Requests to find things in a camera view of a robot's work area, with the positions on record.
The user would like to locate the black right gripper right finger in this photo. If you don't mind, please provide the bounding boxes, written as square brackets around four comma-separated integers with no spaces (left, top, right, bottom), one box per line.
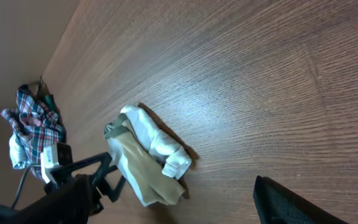
[253,175,347,224]

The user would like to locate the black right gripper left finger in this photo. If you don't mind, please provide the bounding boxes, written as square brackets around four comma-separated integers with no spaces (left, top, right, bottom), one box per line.
[0,175,91,224]

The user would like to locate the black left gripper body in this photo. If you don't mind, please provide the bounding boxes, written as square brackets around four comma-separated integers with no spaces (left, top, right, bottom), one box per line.
[44,174,103,217]

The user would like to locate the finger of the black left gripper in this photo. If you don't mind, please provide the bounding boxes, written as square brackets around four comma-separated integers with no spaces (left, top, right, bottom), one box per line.
[94,169,126,202]
[50,152,117,176]

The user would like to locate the white baby shirt tan sleeves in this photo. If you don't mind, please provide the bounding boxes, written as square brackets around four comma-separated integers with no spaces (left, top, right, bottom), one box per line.
[104,105,192,207]

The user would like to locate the plaid flannel shirt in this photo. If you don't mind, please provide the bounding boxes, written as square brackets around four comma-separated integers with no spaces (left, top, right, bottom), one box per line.
[1,85,66,181]

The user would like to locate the light blue folded garment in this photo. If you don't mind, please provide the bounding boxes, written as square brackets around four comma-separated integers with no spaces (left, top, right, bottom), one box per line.
[9,134,27,169]

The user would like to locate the dark green folded cloth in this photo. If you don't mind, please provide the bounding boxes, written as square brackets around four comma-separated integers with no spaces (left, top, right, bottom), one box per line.
[44,95,58,112]

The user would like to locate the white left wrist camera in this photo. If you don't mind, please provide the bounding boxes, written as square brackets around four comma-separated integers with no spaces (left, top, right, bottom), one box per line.
[40,142,73,184]

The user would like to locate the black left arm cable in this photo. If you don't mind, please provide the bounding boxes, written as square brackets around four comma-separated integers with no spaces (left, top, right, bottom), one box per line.
[10,164,43,210]

